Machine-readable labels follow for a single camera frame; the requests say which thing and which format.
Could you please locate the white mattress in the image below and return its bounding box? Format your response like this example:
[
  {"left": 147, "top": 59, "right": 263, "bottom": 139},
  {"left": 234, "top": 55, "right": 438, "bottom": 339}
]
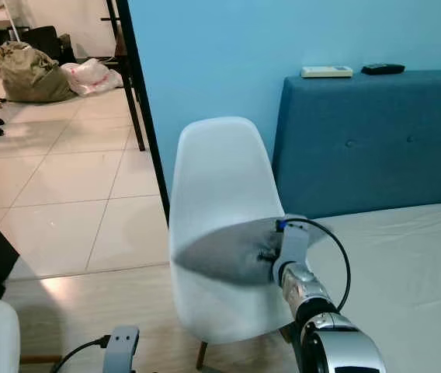
[{"left": 289, "top": 203, "right": 441, "bottom": 373}]

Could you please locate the blue upholstered headboard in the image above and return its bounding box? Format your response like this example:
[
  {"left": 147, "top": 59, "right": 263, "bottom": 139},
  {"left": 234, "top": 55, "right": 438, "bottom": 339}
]
[{"left": 272, "top": 68, "right": 441, "bottom": 221}]

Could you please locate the white remote control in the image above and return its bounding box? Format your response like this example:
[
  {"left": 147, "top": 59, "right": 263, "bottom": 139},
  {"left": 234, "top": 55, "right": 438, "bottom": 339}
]
[{"left": 300, "top": 65, "right": 354, "bottom": 79}]

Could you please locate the black remote control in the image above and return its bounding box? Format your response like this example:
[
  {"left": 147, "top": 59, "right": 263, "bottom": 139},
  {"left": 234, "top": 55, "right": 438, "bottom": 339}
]
[{"left": 361, "top": 62, "right": 406, "bottom": 76}]

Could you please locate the dark wooden table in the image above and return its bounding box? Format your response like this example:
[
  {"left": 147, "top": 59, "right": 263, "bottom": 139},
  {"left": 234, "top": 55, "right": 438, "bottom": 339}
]
[{"left": 99, "top": 0, "right": 148, "bottom": 152}]

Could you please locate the white plastic bag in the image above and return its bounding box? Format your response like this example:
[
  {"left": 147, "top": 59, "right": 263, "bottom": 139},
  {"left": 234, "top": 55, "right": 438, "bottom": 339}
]
[{"left": 61, "top": 58, "right": 125, "bottom": 97}]

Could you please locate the olive green sack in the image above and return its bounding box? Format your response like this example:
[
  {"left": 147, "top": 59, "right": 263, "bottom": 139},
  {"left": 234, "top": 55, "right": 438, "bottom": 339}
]
[{"left": 0, "top": 40, "right": 78, "bottom": 104}]

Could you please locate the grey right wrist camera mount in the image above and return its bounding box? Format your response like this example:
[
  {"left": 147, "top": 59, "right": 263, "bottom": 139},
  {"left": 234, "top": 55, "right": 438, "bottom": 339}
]
[{"left": 274, "top": 214, "right": 311, "bottom": 270}]

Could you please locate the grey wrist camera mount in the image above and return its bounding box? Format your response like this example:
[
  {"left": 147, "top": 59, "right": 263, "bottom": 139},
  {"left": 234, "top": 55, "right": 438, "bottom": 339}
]
[
  {"left": 274, "top": 214, "right": 311, "bottom": 270},
  {"left": 102, "top": 325, "right": 141, "bottom": 373}
]

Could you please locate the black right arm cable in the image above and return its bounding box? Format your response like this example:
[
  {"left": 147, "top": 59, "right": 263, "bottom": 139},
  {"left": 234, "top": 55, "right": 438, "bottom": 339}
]
[{"left": 283, "top": 217, "right": 352, "bottom": 312}]

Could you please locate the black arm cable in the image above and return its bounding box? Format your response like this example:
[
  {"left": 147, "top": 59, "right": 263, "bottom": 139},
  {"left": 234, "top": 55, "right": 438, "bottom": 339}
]
[
  {"left": 49, "top": 335, "right": 112, "bottom": 373},
  {"left": 283, "top": 217, "right": 352, "bottom": 312}
]

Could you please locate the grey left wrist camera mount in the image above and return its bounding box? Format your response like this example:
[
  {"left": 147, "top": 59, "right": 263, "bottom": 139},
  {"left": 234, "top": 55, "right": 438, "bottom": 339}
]
[{"left": 102, "top": 325, "right": 141, "bottom": 373}]

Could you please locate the black door frame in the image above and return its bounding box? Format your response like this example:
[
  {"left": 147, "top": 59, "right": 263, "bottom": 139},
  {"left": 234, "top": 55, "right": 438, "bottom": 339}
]
[{"left": 113, "top": 0, "right": 172, "bottom": 235}]

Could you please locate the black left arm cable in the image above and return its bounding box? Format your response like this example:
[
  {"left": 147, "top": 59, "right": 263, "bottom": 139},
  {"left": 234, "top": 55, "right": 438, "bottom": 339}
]
[{"left": 49, "top": 335, "right": 112, "bottom": 373}]

